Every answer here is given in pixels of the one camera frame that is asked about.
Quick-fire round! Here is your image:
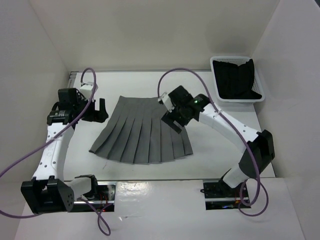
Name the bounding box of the grey pleated skirt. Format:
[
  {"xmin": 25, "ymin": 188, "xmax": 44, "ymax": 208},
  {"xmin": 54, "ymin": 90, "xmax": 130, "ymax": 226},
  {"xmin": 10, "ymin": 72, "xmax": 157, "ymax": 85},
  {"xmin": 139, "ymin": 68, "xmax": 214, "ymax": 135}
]
[{"xmin": 89, "ymin": 96, "xmax": 193, "ymax": 165}]

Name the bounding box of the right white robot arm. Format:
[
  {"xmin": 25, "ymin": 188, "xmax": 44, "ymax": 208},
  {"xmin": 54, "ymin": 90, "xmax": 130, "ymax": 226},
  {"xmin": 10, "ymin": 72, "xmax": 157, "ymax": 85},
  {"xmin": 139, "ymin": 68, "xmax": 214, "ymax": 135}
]
[{"xmin": 158, "ymin": 85, "xmax": 275, "ymax": 197}]

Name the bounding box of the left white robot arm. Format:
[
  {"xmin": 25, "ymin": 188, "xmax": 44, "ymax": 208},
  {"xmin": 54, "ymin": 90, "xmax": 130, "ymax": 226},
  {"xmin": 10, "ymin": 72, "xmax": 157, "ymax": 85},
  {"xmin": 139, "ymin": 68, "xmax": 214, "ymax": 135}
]
[{"xmin": 20, "ymin": 83, "xmax": 109, "ymax": 215}]

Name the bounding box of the black skirt in basket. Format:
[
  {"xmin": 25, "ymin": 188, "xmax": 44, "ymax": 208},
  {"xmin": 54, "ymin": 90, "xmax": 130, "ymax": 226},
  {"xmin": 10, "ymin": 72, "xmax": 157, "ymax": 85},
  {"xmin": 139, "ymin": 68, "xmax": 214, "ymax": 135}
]
[{"xmin": 212, "ymin": 59, "xmax": 262, "ymax": 100}]

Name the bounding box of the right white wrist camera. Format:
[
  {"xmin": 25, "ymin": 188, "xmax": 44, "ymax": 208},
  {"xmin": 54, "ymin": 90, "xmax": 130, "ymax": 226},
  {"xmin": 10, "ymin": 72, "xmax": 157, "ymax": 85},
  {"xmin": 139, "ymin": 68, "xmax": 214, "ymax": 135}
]
[{"xmin": 158, "ymin": 92, "xmax": 175, "ymax": 113}]

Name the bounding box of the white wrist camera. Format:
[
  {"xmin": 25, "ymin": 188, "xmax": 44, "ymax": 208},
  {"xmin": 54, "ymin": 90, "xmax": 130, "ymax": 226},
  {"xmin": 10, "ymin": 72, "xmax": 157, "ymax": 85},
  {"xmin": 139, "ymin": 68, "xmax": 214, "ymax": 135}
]
[
  {"xmin": 79, "ymin": 82, "xmax": 98, "ymax": 99},
  {"xmin": 158, "ymin": 92, "xmax": 175, "ymax": 113}
]

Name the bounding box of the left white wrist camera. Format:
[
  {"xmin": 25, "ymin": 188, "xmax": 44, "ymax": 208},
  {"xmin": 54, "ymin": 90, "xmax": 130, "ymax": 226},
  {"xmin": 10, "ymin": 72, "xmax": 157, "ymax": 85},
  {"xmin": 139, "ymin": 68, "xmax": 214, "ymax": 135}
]
[{"xmin": 79, "ymin": 82, "xmax": 98, "ymax": 99}]

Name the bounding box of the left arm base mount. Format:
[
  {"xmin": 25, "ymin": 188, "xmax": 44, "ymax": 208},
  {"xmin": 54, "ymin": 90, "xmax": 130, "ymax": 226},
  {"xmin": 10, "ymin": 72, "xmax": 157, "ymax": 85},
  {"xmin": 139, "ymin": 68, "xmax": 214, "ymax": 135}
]
[{"xmin": 71, "ymin": 181, "xmax": 117, "ymax": 213}]

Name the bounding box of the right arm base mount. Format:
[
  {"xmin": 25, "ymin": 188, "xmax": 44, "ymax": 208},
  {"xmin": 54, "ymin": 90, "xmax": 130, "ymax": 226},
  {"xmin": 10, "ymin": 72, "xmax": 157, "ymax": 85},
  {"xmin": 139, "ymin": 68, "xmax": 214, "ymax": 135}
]
[{"xmin": 200, "ymin": 179, "xmax": 250, "ymax": 211}]

